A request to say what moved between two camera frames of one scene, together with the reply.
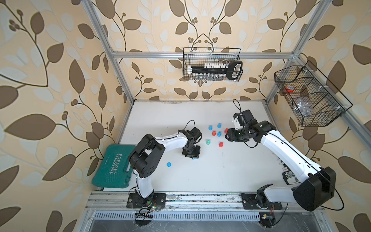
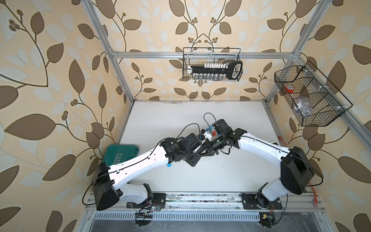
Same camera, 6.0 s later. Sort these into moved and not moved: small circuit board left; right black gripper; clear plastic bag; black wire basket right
Moved: right black gripper
Not moved: black wire basket right; small circuit board left; clear plastic bag
